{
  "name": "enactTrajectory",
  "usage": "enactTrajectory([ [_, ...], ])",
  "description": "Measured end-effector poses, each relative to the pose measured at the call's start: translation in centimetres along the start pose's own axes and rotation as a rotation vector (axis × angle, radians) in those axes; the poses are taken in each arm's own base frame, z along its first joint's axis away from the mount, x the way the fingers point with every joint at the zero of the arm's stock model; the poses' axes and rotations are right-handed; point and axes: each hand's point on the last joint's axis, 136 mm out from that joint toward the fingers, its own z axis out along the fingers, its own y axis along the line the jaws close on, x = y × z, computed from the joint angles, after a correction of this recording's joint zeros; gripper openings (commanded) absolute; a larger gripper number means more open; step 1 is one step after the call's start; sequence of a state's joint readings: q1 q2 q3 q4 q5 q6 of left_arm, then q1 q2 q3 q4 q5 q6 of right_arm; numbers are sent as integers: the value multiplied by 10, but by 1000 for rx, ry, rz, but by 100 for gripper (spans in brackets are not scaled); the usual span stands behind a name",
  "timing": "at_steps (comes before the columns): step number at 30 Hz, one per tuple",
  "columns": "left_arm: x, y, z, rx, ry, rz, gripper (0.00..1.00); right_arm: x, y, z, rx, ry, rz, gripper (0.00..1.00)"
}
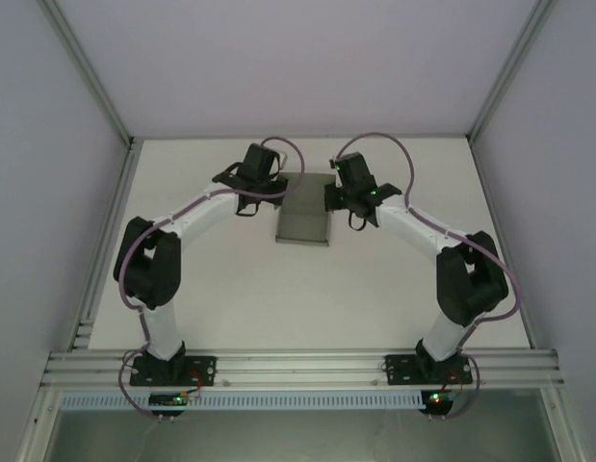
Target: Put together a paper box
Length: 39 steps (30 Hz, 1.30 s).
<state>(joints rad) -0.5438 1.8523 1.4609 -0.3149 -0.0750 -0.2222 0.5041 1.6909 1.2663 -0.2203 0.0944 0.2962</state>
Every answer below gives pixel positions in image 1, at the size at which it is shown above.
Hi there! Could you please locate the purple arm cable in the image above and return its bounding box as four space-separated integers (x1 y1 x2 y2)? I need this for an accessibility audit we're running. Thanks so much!
117 136 306 421
334 131 524 421

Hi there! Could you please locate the circuit board green light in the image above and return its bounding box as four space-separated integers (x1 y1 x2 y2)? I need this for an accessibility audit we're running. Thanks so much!
421 390 455 415
148 392 189 410

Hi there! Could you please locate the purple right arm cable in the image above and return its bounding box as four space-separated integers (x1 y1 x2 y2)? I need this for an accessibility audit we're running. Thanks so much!
334 131 524 421

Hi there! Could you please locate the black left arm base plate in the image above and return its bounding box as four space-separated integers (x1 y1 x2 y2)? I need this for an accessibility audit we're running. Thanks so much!
128 354 218 387

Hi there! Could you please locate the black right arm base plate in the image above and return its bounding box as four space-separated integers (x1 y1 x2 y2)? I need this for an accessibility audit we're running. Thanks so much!
383 353 474 387

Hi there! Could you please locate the aluminium table side rail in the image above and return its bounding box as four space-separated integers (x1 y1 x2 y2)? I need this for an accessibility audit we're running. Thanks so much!
67 139 145 353
465 137 539 350

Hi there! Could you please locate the aluminium frame post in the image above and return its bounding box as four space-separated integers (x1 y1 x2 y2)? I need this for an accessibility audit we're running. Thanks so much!
467 0 555 141
36 0 137 147

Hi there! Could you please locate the pale blue slotted cable duct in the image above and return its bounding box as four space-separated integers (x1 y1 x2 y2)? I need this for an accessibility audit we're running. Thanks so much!
61 390 424 411

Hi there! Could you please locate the aluminium frame leg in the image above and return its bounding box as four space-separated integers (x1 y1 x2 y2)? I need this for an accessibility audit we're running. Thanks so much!
15 388 64 462
540 384 583 462

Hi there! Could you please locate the aluminium mounting rail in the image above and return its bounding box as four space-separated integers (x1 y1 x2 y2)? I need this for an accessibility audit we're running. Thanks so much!
39 349 566 389

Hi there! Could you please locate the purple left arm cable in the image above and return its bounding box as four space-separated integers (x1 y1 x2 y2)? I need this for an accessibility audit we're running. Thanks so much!
117 136 306 421

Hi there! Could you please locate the left circuit board green light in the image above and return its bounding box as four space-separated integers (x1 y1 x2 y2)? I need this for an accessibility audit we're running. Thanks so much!
148 392 189 410

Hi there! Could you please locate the grey paper box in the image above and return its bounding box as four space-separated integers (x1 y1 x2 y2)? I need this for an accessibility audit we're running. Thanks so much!
273 170 340 247

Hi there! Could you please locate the right circuit board green light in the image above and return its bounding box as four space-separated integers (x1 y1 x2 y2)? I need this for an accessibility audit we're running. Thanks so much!
421 390 455 415

